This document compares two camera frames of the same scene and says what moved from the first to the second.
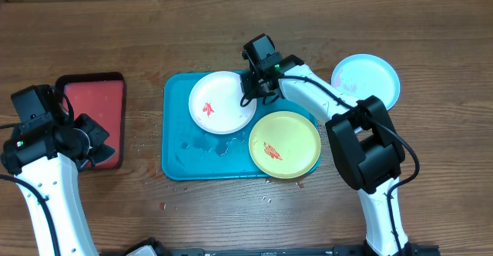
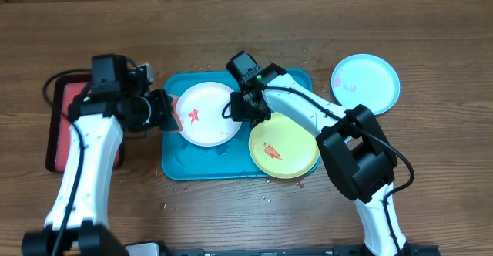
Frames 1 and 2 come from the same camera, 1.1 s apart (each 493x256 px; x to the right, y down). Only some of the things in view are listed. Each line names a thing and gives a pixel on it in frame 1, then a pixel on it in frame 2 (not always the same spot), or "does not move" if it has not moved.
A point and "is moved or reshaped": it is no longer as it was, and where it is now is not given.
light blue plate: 363,75 does not move
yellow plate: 284,145 does not move
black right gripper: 253,84 → 245,115
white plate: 215,103 is moved or reshaped
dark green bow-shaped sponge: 103,153 is moved or reshaped
